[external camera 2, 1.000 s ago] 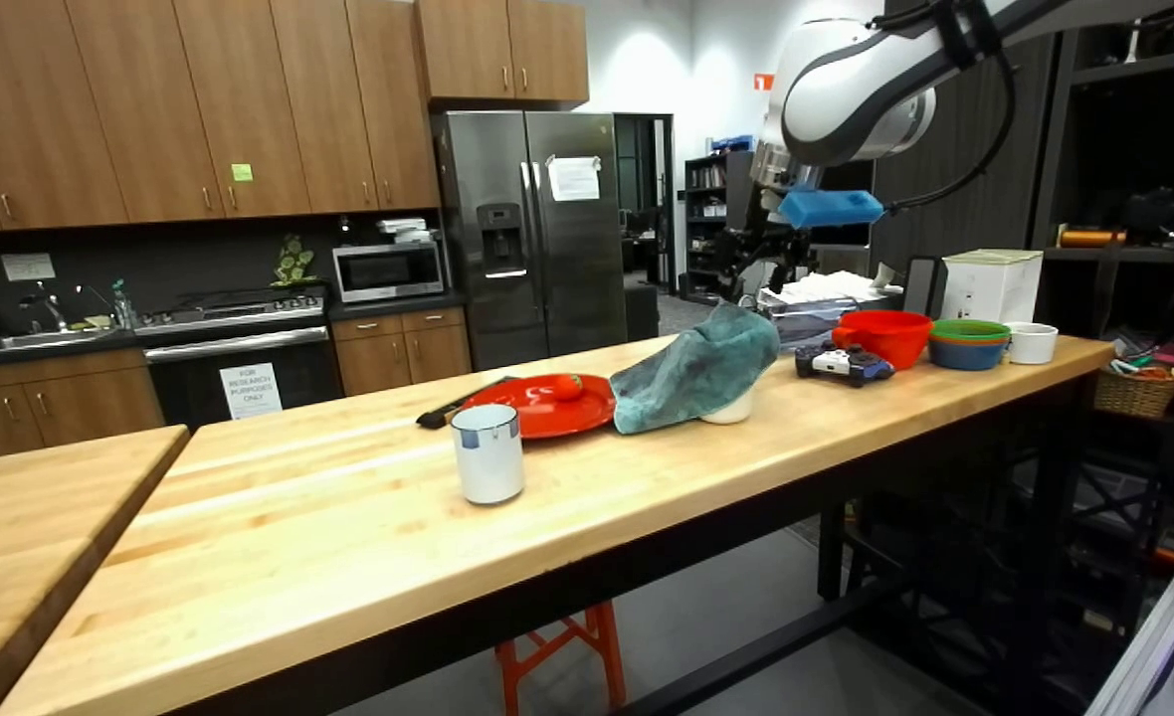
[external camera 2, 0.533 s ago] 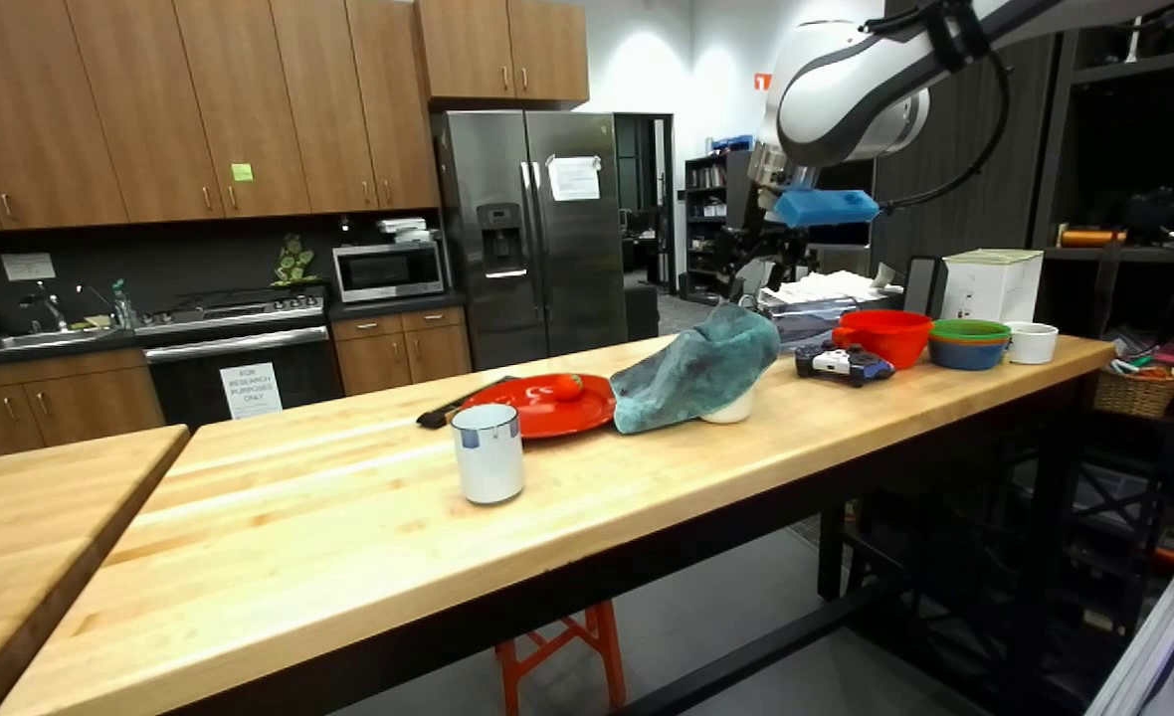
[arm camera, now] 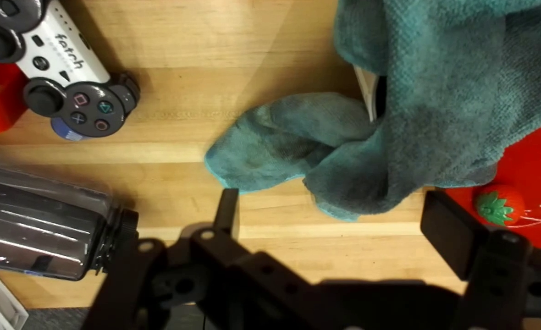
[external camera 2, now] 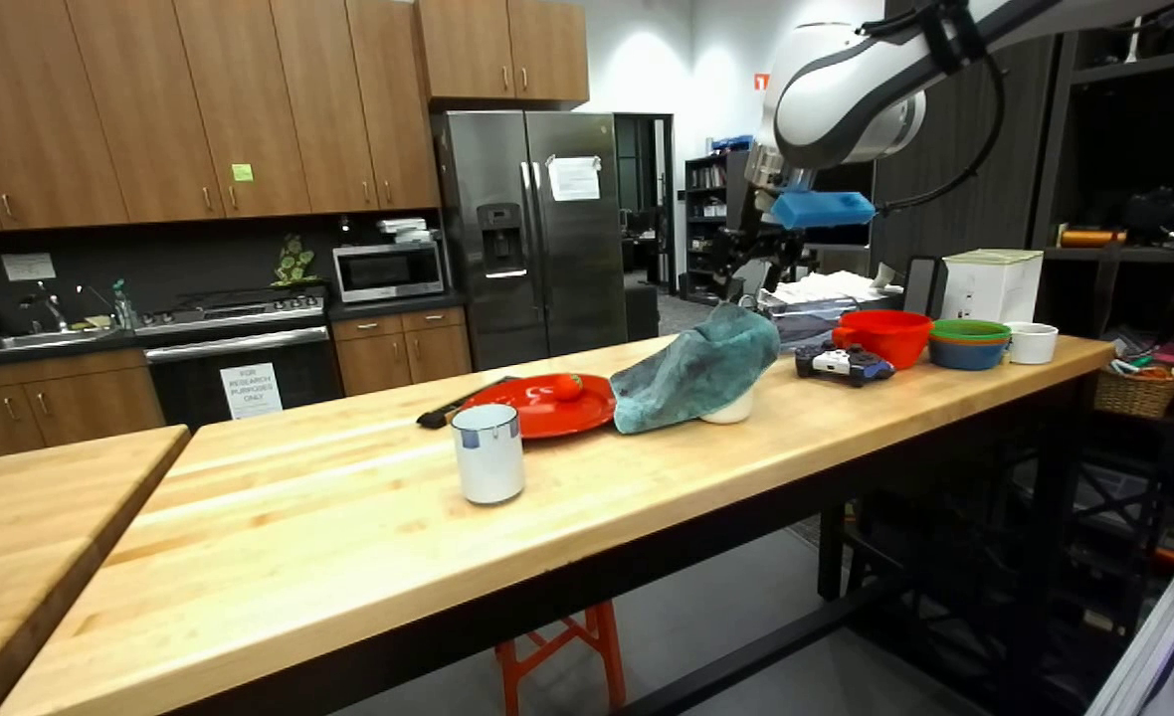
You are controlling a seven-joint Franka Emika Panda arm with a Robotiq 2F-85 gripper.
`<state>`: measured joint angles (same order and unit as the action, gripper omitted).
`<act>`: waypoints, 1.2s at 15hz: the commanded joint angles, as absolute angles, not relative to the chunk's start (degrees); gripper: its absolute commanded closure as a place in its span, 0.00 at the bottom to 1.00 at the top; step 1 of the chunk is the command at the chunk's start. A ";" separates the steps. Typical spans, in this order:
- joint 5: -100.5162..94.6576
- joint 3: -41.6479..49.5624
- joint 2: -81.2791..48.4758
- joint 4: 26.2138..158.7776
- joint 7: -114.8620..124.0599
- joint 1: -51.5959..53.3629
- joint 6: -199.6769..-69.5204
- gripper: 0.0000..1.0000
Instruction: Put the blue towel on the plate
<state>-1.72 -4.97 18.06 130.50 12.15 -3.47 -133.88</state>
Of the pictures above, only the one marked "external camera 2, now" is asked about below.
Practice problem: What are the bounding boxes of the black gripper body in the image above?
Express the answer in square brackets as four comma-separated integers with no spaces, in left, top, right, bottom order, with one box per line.
[758,217,815,275]

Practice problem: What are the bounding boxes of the blue green towel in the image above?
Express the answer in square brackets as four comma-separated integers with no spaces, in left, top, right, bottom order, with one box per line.
[608,307,785,438]

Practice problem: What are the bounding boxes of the red plate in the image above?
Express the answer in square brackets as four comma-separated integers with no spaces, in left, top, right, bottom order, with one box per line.
[460,371,621,446]

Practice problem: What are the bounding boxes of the white printed paper pile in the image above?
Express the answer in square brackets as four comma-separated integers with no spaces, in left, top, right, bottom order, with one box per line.
[769,270,887,312]

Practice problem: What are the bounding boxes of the red bowl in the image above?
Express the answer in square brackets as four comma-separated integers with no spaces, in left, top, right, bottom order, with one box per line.
[828,307,935,375]

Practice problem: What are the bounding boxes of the black speaker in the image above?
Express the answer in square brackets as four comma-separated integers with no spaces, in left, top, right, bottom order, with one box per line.
[899,257,946,320]

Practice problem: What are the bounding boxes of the white cup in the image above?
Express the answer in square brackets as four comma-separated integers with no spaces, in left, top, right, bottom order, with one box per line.
[698,381,762,430]

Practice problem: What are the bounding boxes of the green bowl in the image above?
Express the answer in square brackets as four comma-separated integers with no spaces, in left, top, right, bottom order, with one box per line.
[931,320,1017,351]

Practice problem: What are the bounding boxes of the white cardboard box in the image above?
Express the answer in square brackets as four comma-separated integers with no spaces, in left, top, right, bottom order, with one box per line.
[938,249,1049,329]

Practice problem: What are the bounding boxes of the blue bowl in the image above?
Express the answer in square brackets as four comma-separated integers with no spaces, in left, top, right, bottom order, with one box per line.
[931,339,1011,375]

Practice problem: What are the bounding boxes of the white paper sheet on refrigerator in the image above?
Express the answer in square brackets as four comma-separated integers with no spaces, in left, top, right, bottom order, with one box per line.
[546,156,606,206]

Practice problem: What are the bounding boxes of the stainless steel refrigerator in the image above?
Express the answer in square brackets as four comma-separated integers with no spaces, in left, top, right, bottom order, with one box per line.
[433,108,632,371]

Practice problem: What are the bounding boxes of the small white bowl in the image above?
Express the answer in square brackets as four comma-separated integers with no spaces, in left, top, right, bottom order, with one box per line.
[1006,320,1065,371]

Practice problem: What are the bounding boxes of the white can blue rim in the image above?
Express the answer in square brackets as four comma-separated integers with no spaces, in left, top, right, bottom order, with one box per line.
[452,404,531,511]

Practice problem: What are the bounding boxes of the black shelf unit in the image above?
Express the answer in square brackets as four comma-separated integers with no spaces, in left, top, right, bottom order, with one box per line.
[1035,23,1174,404]

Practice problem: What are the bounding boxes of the black knife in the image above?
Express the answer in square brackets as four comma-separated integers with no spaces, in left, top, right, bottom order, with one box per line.
[413,375,517,436]

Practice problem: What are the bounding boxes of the wicker basket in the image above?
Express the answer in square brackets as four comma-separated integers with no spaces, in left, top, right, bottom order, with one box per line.
[1091,356,1174,425]

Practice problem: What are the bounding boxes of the small brown base cabinet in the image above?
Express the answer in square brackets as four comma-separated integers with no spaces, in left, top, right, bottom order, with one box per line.
[332,307,476,397]

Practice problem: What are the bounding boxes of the silver microwave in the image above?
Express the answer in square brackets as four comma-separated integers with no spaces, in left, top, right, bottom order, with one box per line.
[332,239,453,307]

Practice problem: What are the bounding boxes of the wooden stool red legs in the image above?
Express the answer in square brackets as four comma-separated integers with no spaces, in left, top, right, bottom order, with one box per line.
[495,599,629,716]

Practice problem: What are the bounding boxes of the small green plant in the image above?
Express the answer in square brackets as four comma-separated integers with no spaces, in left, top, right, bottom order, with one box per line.
[271,234,322,292]

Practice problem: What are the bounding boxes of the white paper sign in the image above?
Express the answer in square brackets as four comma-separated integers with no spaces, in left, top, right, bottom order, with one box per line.
[220,357,286,424]

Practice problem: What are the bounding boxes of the black oven with stove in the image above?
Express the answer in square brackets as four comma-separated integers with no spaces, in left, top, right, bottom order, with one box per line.
[131,292,347,430]

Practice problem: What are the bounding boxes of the wide brown base cabinet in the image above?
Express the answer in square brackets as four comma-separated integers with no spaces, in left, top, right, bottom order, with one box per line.
[0,348,169,470]

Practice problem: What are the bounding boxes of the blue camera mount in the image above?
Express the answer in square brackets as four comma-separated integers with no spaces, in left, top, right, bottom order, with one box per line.
[769,186,880,230]

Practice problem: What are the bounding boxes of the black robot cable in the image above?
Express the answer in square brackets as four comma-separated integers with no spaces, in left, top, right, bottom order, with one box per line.
[872,0,1017,218]

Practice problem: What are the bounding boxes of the short brown wall cabinets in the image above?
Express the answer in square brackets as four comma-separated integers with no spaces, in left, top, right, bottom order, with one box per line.
[413,0,592,112]

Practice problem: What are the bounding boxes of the long brown wall cabinets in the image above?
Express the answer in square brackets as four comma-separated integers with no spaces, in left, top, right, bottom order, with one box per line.
[0,0,441,239]

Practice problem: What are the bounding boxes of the white wall plate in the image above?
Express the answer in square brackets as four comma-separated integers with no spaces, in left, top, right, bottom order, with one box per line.
[0,253,59,287]

